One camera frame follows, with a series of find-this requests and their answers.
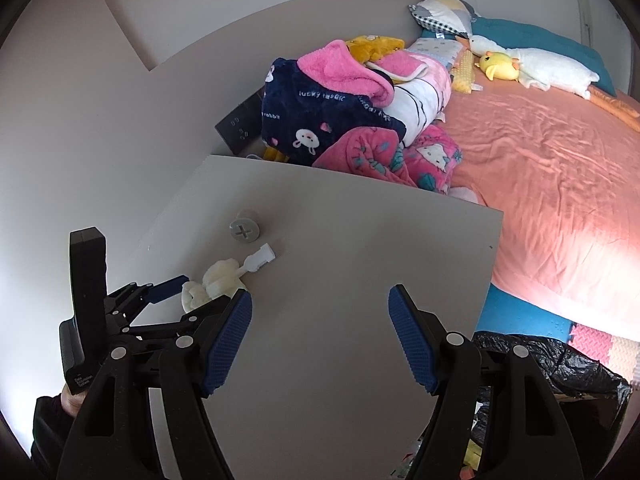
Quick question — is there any bright pink fleece blanket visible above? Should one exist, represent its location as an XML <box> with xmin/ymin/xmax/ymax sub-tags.
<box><xmin>296</xmin><ymin>40</ymin><xmax>396</xmax><ymax>108</ymax></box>

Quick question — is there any navy rabbit print blanket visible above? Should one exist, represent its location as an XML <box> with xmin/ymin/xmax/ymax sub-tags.
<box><xmin>260</xmin><ymin>57</ymin><xmax>408</xmax><ymax>167</ymax></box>

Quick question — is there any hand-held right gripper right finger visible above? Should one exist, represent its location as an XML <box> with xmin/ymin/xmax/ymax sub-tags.
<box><xmin>388</xmin><ymin>284</ymin><xmax>588</xmax><ymax>480</ymax></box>

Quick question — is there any checked patchwork pillow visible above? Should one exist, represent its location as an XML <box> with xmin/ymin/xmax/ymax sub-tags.
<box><xmin>409</xmin><ymin>0</ymin><xmax>481</xmax><ymax>41</ymax></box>

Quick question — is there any light patterned folded quilt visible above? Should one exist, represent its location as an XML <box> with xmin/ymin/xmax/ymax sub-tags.
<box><xmin>405</xmin><ymin>37</ymin><xmax>468</xmax><ymax>68</ymax></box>

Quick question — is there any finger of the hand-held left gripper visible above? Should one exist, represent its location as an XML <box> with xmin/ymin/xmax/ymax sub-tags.
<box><xmin>107</xmin><ymin>275</ymin><xmax>190</xmax><ymax>318</ymax></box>
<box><xmin>122</xmin><ymin>296</ymin><xmax>236</xmax><ymax>350</ymax></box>

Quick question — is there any white plastic clip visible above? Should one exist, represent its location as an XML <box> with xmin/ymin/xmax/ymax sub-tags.
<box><xmin>239</xmin><ymin>243</ymin><xmax>277</xmax><ymax>274</ymax></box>

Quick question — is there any pink foam floor mat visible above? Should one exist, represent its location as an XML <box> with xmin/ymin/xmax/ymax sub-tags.
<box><xmin>570</xmin><ymin>324</ymin><xmax>616</xmax><ymax>361</ymax></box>

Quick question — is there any white goose plush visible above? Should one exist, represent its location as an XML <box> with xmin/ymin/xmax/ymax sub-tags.
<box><xmin>455</xmin><ymin>35</ymin><xmax>640</xmax><ymax>133</ymax></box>

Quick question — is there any pink cat print blanket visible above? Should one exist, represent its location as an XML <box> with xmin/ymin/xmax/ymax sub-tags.
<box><xmin>312</xmin><ymin>125</ymin><xmax>463</xmax><ymax>195</ymax></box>

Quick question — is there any blue foam floor mat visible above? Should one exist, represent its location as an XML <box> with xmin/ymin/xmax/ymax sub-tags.
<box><xmin>472</xmin><ymin>284</ymin><xmax>573</xmax><ymax>343</ymax></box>

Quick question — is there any cardboard box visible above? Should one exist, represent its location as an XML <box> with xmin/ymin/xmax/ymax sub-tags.
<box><xmin>552</xmin><ymin>389</ymin><xmax>608</xmax><ymax>405</ymax></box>

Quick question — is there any yellow garment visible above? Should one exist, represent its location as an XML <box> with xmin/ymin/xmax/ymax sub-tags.
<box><xmin>345</xmin><ymin>35</ymin><xmax>406</xmax><ymax>63</ymax></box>

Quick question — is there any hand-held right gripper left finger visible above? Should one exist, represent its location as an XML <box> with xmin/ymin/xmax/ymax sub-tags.
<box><xmin>55</xmin><ymin>290</ymin><xmax>253</xmax><ymax>480</ymax></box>

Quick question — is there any yellow long plush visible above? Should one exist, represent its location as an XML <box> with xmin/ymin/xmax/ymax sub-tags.
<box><xmin>451</xmin><ymin>51</ymin><xmax>483</xmax><ymax>95</ymax></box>

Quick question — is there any grey round screw cap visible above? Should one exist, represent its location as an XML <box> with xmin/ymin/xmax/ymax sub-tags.
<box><xmin>229</xmin><ymin>219</ymin><xmax>262</xmax><ymax>246</ymax></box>

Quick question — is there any yellow duck plush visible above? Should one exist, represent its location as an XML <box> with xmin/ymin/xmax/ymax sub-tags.
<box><xmin>479</xmin><ymin>52</ymin><xmax>521</xmax><ymax>82</ymax></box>

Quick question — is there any white and pink striped blanket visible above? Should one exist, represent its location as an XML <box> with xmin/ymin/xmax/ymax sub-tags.
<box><xmin>367</xmin><ymin>50</ymin><xmax>453</xmax><ymax>146</ymax></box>

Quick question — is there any black wall socket panel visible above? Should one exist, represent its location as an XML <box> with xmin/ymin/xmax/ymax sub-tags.
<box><xmin>215</xmin><ymin>87</ymin><xmax>266</xmax><ymax>157</ymax></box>

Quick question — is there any person's left forearm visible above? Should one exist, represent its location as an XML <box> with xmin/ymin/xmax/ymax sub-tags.
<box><xmin>30</xmin><ymin>395</ymin><xmax>76</xmax><ymax>476</ymax></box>

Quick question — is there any cream foam floor mat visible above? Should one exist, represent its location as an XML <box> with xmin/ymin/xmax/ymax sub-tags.
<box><xmin>607</xmin><ymin>335</ymin><xmax>640</xmax><ymax>391</ymax></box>

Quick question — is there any white cloth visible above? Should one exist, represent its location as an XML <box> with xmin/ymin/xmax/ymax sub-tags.
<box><xmin>448</xmin><ymin>186</ymin><xmax>485</xmax><ymax>205</ymax></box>

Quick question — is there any grey bed headboard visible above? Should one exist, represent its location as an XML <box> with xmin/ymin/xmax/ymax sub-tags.
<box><xmin>147</xmin><ymin>0</ymin><xmax>438</xmax><ymax>158</ymax></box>

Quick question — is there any bed with pink sheet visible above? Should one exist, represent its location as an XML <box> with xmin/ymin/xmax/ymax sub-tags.
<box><xmin>440</xmin><ymin>80</ymin><xmax>640</xmax><ymax>333</ymax></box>

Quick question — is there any black trash bag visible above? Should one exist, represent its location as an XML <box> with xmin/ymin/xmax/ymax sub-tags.
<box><xmin>470</xmin><ymin>330</ymin><xmax>632</xmax><ymax>480</ymax></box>

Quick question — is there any person's left hand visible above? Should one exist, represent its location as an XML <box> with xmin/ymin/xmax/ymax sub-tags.
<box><xmin>61</xmin><ymin>382</ymin><xmax>87</xmax><ymax>418</ymax></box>

